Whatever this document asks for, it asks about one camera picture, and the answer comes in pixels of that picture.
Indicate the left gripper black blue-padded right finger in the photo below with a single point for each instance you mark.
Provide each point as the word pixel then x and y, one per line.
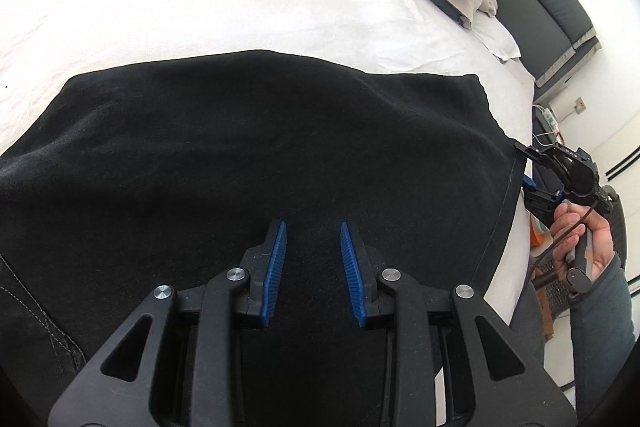
pixel 362 264

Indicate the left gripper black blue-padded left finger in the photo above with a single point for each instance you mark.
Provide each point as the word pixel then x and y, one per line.
pixel 263 267

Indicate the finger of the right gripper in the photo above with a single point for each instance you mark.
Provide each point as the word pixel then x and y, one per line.
pixel 540 156
pixel 540 203

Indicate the black denim pants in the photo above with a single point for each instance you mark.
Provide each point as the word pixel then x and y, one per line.
pixel 166 172

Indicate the dark sleeved right forearm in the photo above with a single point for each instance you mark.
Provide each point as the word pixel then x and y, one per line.
pixel 602 335

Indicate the person's right hand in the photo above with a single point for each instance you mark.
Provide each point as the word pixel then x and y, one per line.
pixel 583 246

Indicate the colourful striped item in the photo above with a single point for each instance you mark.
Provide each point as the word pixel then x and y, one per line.
pixel 538 232

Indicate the white pillow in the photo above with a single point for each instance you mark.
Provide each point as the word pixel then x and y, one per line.
pixel 495 37

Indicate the dark grey padded headboard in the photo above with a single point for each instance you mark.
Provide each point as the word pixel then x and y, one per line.
pixel 556 39

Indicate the white bed sheet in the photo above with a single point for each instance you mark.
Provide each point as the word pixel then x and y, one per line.
pixel 45 42

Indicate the wall power socket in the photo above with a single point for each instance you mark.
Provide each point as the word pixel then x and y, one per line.
pixel 579 106

